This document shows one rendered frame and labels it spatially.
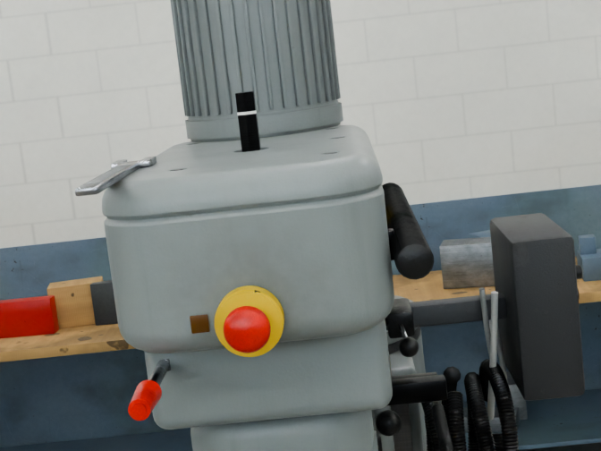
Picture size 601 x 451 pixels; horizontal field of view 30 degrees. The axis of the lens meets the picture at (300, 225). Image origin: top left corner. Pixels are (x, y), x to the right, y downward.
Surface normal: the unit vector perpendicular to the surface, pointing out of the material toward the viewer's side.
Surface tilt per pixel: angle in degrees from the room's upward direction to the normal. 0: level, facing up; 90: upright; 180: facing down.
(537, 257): 90
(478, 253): 90
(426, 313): 90
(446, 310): 90
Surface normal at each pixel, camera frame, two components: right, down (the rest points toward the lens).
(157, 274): -0.13, 0.17
